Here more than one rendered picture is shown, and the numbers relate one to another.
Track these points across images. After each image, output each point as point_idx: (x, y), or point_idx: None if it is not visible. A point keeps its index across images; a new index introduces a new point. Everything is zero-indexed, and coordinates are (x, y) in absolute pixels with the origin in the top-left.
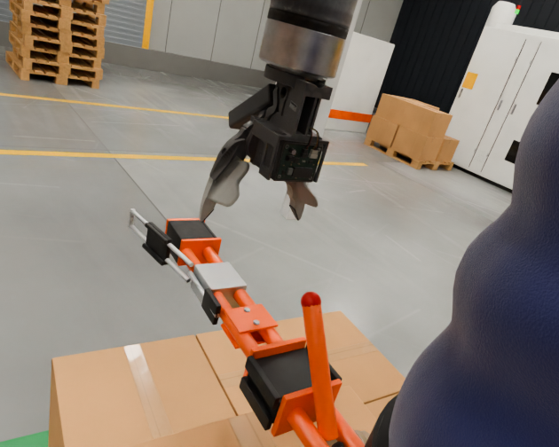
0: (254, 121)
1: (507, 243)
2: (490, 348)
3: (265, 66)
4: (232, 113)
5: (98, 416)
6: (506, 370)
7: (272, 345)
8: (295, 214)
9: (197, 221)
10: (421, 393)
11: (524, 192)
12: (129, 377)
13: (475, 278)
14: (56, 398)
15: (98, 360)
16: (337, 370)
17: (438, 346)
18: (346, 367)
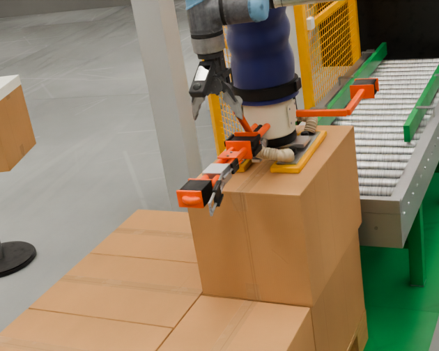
0: (223, 74)
1: (273, 31)
2: (283, 43)
3: (218, 53)
4: (205, 88)
5: None
6: (284, 43)
7: (240, 141)
8: (197, 116)
9: (184, 189)
10: (278, 65)
11: (270, 24)
12: None
13: (276, 39)
14: None
15: None
16: (54, 337)
17: (270, 60)
18: (44, 336)
